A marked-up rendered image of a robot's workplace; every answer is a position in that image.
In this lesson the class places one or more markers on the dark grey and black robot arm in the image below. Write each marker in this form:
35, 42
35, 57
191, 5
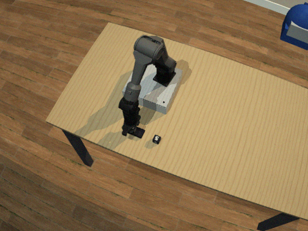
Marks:
147, 50

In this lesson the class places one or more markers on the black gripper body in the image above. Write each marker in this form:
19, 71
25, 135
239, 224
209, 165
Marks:
129, 125

